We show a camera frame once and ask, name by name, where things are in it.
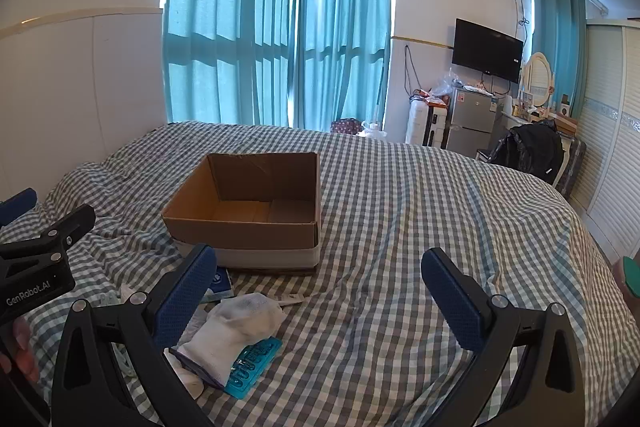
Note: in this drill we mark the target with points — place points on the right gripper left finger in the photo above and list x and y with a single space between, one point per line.
88 387

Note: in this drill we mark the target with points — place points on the black jacket on chair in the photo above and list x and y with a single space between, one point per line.
531 148

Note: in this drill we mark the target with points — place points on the white louvered wardrobe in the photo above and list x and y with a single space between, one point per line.
606 193

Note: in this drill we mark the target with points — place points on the silver mini fridge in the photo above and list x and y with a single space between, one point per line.
471 119

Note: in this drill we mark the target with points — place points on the teal pill organizer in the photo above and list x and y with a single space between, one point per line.
249 366

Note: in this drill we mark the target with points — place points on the clear plastic bag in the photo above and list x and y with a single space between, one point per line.
449 83

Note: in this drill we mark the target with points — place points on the white suitcase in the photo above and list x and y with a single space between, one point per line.
417 121

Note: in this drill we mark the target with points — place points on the open cardboard box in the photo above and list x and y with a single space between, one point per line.
260 212

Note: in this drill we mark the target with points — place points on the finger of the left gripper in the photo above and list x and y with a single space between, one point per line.
15 207

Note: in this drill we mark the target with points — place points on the white cream tube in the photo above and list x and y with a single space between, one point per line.
290 300

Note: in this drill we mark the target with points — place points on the white oval mirror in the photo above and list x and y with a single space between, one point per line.
537 80

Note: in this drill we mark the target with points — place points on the left teal curtain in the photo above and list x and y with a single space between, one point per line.
226 61

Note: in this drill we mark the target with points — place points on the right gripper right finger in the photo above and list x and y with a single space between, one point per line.
547 388

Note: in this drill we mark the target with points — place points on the checkered bed duvet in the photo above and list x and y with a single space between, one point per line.
364 344

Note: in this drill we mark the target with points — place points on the black wall television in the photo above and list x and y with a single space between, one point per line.
486 50

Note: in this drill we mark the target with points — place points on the blue tissue pack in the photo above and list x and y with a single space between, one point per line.
221 288

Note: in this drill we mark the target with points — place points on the side teal curtain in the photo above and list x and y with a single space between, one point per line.
561 35

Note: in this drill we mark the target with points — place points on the person left hand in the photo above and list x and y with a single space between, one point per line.
24 356

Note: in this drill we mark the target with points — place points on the dark patterned bag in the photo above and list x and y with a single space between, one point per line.
350 126

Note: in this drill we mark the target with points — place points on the right teal curtain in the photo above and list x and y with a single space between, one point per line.
341 61

